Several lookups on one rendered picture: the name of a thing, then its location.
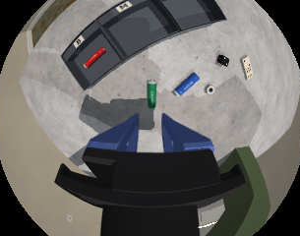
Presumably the black die with white pips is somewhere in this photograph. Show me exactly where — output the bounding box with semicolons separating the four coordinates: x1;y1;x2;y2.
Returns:
217;54;229;67

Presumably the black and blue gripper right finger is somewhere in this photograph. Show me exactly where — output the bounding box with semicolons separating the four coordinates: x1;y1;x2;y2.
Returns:
161;113;214;152

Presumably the cream domino tile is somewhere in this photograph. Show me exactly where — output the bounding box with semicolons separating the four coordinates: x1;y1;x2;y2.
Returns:
240;55;253;80

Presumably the green battery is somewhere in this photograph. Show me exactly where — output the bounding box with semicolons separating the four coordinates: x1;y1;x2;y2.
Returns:
148;80;156;108

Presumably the white hex nut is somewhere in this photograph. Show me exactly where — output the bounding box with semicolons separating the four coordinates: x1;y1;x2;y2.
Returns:
206;85;214;94

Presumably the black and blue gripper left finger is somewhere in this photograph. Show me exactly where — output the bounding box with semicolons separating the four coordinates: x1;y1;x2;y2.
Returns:
86;113;140;152

